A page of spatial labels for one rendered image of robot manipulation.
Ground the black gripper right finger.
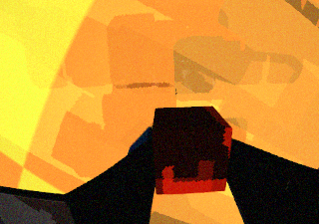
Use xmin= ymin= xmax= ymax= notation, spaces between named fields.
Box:
xmin=226 ymin=137 xmax=319 ymax=224

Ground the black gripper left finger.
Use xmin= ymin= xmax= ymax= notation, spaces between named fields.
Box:
xmin=0 ymin=140 xmax=156 ymax=224

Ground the blue cube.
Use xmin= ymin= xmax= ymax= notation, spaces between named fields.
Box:
xmin=128 ymin=127 xmax=152 ymax=153

